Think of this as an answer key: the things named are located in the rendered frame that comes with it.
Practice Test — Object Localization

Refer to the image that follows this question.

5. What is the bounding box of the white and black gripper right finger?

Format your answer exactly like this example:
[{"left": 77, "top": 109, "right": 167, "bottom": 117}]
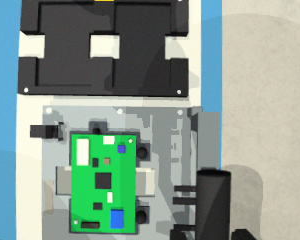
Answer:
[{"left": 231, "top": 229, "right": 257, "bottom": 240}]

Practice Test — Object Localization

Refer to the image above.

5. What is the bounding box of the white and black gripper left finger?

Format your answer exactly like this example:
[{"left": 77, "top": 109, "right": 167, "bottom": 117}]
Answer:
[{"left": 170, "top": 229, "right": 187, "bottom": 240}]

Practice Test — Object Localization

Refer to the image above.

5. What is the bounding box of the green circuit board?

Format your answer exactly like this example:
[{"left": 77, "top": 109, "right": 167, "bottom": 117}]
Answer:
[{"left": 71, "top": 134, "right": 136, "bottom": 233}]

